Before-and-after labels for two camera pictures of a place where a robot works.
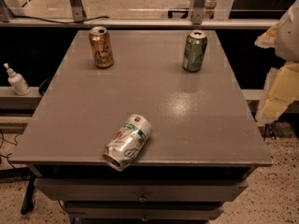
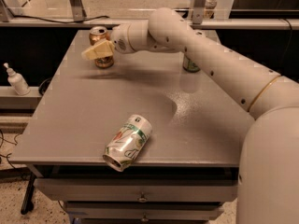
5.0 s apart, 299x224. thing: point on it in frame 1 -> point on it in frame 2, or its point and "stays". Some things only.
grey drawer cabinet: x=206 y=140 stays
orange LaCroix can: x=101 y=47 stays
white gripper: x=289 y=38 -> x=120 y=37
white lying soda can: x=128 y=143 stays
